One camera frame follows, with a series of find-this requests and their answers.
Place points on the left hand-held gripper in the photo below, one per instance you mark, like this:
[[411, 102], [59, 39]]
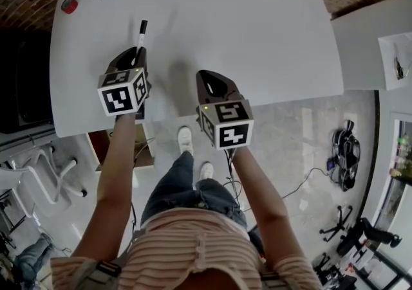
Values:
[[119, 99]]

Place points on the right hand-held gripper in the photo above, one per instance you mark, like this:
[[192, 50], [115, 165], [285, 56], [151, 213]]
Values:
[[231, 128]]

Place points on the wooden drawer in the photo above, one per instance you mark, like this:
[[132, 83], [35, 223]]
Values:
[[145, 157]]

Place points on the white marker pen black cap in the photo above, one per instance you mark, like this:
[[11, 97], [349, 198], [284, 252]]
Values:
[[141, 36]]

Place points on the red tape roll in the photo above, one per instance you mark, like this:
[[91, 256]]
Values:
[[69, 5]]

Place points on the person's left forearm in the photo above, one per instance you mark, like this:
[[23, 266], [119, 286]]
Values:
[[112, 179]]

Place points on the person's right forearm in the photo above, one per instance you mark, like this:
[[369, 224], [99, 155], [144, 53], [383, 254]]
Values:
[[260, 198]]

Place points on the white desk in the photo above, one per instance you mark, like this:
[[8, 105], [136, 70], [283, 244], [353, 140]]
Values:
[[241, 41]]

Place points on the white office chair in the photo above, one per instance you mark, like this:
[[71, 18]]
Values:
[[42, 182]]

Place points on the person's left white shoe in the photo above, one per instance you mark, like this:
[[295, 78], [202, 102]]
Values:
[[185, 139]]

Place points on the person's white shoe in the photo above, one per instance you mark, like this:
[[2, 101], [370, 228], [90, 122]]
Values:
[[206, 171], [185, 139]]

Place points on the person's right white shoe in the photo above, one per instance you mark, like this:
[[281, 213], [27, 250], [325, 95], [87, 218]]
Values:
[[206, 171]]

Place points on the person's blue jeans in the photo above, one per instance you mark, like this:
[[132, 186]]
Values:
[[180, 192]]

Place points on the large black bag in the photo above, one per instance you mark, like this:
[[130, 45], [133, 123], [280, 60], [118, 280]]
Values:
[[22, 83]]

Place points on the person's striped shirt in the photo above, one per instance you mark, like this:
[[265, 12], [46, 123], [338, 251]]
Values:
[[193, 250]]

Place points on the black chair base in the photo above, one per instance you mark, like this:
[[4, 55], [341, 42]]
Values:
[[336, 226]]

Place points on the small dark tool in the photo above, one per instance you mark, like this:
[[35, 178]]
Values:
[[399, 68]]

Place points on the white shelf unit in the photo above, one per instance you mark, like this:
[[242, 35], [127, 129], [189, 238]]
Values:
[[394, 44]]

